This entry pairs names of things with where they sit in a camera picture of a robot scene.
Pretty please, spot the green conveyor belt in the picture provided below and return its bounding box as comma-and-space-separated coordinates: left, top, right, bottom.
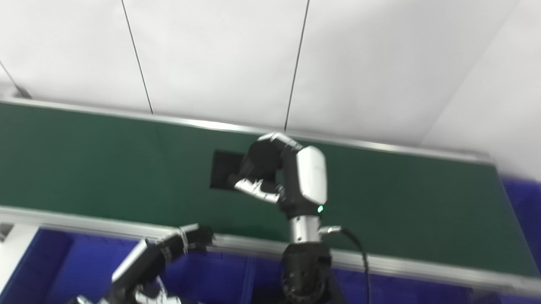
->
0, 95, 541, 299
0, 100, 541, 277

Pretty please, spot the black cylinder-on-plate part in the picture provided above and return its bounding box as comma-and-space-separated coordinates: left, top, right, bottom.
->
209, 149, 254, 193

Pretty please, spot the blue plastic bin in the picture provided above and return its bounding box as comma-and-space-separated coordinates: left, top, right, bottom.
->
471, 177, 541, 304
0, 227, 255, 304
242, 254, 479, 304

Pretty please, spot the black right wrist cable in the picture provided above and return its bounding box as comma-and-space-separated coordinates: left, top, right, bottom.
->
317, 224, 375, 304

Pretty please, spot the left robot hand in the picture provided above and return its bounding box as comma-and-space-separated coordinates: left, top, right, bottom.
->
105, 220, 215, 304

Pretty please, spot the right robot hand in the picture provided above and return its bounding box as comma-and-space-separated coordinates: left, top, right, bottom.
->
226, 130, 331, 220

